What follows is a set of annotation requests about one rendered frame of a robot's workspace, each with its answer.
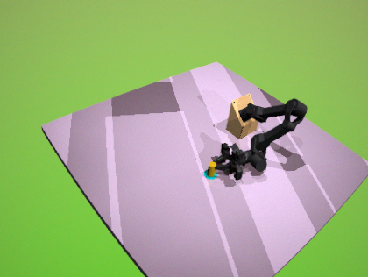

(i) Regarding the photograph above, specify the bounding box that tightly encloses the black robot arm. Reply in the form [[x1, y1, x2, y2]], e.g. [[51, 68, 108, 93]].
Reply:
[[230, 99, 308, 172]]

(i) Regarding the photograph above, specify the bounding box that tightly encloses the yellow cylinder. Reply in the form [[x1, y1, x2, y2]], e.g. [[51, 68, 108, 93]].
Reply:
[[208, 162, 216, 177]]

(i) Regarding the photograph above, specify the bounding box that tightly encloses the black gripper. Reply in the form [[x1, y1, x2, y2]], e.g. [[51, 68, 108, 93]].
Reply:
[[212, 143, 249, 181]]

